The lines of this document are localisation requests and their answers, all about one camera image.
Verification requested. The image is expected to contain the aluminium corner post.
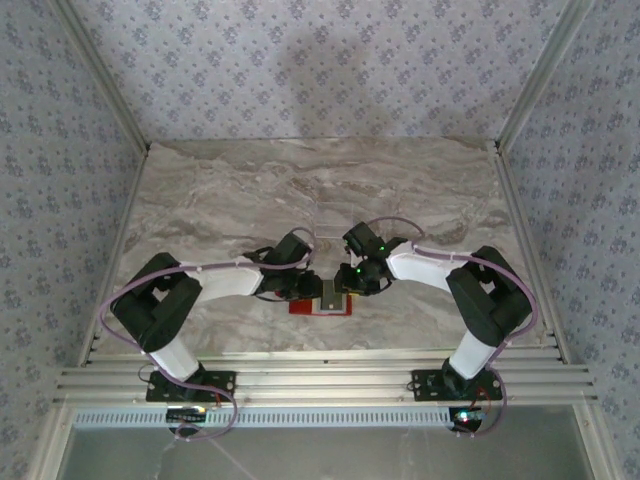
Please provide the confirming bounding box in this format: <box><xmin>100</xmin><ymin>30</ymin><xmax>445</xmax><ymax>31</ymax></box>
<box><xmin>498</xmin><ymin>0</ymin><xmax>600</xmax><ymax>151</ymax></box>
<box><xmin>49</xmin><ymin>0</ymin><xmax>152</xmax><ymax>154</ymax></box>

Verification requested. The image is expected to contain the aluminium side rail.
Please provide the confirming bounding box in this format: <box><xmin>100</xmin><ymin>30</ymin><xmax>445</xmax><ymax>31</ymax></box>
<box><xmin>492</xmin><ymin>142</ymin><xmax>572</xmax><ymax>364</ymax></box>
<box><xmin>77</xmin><ymin>144</ymin><xmax>151</xmax><ymax>369</ymax></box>

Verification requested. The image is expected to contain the red card holder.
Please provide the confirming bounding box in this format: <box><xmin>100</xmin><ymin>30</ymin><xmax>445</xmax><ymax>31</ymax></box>
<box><xmin>288</xmin><ymin>294</ymin><xmax>355</xmax><ymax>318</ymax></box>

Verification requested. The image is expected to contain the dark grey credit card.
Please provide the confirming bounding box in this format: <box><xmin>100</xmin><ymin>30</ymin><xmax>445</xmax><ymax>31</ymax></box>
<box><xmin>321</xmin><ymin>280</ymin><xmax>347</xmax><ymax>313</ymax></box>

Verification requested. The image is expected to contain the aluminium frame leg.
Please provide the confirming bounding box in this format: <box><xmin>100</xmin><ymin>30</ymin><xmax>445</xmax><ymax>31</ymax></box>
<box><xmin>29</xmin><ymin>404</ymin><xmax>76</xmax><ymax>480</ymax></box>
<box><xmin>573</xmin><ymin>403</ymin><xmax>617</xmax><ymax>480</ymax></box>

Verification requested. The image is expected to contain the aluminium mounting rail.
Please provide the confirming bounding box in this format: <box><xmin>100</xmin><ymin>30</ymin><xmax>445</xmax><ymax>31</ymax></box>
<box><xmin>53</xmin><ymin>349</ymin><xmax>600</xmax><ymax>406</ymax></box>

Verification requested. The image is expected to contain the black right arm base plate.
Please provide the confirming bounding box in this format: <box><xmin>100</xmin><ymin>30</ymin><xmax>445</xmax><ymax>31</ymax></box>
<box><xmin>410</xmin><ymin>369</ymin><xmax>503</xmax><ymax>403</ymax></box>

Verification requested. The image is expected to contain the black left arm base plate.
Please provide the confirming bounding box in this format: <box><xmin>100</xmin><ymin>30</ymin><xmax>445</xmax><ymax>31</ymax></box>
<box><xmin>145</xmin><ymin>370</ymin><xmax>237</xmax><ymax>403</ymax></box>

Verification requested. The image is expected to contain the grey slotted cable duct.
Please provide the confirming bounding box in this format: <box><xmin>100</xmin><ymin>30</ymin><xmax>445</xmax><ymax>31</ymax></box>
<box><xmin>73</xmin><ymin>407</ymin><xmax>454</xmax><ymax>430</ymax></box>

